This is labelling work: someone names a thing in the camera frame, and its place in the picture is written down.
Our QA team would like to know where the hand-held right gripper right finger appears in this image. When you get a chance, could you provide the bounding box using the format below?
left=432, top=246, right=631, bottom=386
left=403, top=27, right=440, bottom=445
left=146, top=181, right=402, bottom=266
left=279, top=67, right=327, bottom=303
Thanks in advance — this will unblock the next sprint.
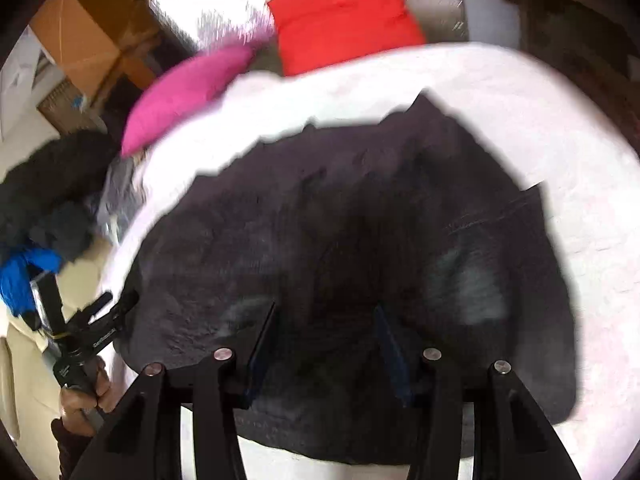
left=372, top=304, right=583, bottom=480

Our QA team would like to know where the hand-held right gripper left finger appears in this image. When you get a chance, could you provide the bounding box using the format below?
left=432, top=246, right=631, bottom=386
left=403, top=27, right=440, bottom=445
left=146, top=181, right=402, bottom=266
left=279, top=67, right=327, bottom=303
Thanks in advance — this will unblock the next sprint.
left=67, top=301, right=277, bottom=480

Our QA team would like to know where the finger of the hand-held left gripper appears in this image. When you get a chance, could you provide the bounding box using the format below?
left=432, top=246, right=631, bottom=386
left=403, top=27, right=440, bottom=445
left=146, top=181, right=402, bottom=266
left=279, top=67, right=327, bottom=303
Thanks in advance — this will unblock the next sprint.
left=95, top=289, right=140, bottom=333
left=74, top=291, right=114, bottom=325

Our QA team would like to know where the black quilted jacket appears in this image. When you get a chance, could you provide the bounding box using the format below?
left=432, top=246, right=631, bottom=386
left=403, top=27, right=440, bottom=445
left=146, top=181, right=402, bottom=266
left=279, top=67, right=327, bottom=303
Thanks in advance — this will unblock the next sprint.
left=122, top=91, right=583, bottom=466

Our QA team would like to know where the person's left forearm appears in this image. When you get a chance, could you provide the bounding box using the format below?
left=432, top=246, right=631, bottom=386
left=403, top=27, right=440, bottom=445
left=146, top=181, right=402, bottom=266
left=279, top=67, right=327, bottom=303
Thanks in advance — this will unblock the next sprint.
left=50, top=417, right=96, bottom=480

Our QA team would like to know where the person's left hand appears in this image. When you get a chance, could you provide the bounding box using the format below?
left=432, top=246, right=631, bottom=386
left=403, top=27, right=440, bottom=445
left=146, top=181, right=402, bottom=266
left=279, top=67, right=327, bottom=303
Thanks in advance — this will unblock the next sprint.
left=59, top=356, right=114, bottom=434

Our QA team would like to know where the beige sofa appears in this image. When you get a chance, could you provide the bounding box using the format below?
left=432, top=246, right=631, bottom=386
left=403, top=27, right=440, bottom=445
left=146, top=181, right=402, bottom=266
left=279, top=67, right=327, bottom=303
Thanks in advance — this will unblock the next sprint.
left=0, top=240, right=118, bottom=461

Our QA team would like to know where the blue jacket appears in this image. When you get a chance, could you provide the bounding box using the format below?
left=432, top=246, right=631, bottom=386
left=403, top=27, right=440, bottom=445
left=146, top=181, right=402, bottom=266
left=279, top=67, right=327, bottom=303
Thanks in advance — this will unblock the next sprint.
left=0, top=250, right=63, bottom=318

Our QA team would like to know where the grey garment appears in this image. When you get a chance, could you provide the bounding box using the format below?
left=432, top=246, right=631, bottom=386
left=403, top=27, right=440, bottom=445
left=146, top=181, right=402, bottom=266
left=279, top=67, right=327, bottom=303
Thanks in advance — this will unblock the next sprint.
left=87, top=157, right=146, bottom=248

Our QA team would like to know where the black fur coat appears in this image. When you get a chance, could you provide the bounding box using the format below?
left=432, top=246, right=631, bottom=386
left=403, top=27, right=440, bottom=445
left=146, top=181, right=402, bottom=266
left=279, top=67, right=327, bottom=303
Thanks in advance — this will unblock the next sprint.
left=0, top=130, right=121, bottom=263

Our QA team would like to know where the wicker screen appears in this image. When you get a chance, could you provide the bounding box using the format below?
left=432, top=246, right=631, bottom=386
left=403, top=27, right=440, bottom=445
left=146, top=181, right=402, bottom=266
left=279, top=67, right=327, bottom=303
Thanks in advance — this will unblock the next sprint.
left=37, top=85, right=101, bottom=133

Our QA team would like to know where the pink pillow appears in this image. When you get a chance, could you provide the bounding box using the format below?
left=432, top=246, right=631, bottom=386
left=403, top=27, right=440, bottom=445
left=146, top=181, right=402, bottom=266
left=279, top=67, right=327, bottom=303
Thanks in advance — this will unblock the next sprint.
left=121, top=44, right=258, bottom=157

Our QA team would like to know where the curved wooden panel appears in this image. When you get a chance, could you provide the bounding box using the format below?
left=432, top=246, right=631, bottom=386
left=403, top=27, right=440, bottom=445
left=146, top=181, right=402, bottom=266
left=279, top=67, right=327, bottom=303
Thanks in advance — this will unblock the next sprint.
left=30, top=0, right=166, bottom=101

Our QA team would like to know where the white bed sheet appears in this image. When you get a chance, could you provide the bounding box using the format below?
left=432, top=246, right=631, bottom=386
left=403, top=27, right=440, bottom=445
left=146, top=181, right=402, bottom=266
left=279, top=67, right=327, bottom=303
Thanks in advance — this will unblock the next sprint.
left=102, top=42, right=640, bottom=480

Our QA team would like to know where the silver foil insulation board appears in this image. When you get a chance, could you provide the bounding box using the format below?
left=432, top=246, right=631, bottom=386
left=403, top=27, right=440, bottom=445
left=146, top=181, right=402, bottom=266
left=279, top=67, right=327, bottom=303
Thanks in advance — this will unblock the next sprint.
left=150, top=0, right=468, bottom=53

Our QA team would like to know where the red pillow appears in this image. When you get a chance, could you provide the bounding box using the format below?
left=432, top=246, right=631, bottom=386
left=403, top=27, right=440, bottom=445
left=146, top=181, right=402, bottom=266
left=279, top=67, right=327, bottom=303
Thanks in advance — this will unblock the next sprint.
left=266, top=0, right=427, bottom=77

